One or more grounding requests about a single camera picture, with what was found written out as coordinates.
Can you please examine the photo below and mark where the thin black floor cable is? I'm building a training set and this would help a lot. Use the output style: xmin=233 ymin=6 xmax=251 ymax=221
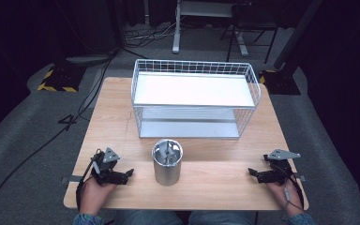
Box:
xmin=77 ymin=57 xmax=113 ymax=123

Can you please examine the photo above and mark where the bundle of floor cables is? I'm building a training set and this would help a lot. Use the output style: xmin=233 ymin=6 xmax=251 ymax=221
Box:
xmin=123 ymin=18 xmax=182 ymax=50

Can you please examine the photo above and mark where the person's left hand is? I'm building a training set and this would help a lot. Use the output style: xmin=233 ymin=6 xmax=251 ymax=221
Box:
xmin=79 ymin=175 xmax=118 ymax=218

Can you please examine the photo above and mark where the person's left leg in jeans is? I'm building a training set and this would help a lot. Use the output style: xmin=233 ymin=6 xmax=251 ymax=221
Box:
xmin=114 ymin=209 xmax=185 ymax=225

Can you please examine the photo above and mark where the white desk frame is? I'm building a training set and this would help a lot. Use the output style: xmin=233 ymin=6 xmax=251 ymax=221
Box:
xmin=172 ymin=0 xmax=249 ymax=57

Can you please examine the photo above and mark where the person's right hand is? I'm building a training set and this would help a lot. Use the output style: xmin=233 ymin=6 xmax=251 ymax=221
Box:
xmin=264 ymin=179 xmax=305 ymax=218

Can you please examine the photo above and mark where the person's right leg in jeans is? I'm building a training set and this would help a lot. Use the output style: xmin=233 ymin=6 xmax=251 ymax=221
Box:
xmin=188 ymin=210 xmax=258 ymax=225

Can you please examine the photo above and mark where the long black floor cable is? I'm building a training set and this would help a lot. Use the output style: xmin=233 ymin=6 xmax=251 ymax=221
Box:
xmin=0 ymin=51 xmax=117 ymax=225

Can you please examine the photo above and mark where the black slanted stand pole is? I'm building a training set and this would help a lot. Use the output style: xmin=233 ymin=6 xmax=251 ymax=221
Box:
xmin=273 ymin=0 xmax=324 ymax=71

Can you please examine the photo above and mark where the black chair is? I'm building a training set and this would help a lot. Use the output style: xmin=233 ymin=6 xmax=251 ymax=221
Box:
xmin=219 ymin=2 xmax=279 ymax=65

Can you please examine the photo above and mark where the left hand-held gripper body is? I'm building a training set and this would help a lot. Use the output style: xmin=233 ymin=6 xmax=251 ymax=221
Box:
xmin=90 ymin=147 xmax=122 ymax=186

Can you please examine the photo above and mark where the silver metal cylinder container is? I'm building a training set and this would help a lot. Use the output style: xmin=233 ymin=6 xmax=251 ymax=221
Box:
xmin=151 ymin=139 xmax=184 ymax=188

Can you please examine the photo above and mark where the white wire two-tier shelf rack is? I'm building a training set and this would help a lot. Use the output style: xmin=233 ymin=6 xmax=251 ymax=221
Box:
xmin=130 ymin=58 xmax=263 ymax=140

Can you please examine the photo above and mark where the black stand base hazard tape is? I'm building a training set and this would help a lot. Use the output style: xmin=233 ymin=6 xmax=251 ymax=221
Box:
xmin=258 ymin=68 xmax=303 ymax=97
xmin=37 ymin=60 xmax=88 ymax=94

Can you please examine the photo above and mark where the grey tape strip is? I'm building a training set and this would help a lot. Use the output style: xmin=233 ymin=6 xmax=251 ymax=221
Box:
xmin=293 ymin=172 xmax=308 ymax=183
xmin=60 ymin=175 xmax=84 ymax=185

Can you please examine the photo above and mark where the person's leg in jeans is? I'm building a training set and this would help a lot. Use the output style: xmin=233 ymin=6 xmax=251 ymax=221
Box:
xmin=114 ymin=209 xmax=185 ymax=225
xmin=188 ymin=210 xmax=258 ymax=225

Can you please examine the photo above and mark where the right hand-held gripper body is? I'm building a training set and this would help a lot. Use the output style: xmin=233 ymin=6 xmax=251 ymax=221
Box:
xmin=262 ymin=148 xmax=302 ymax=186

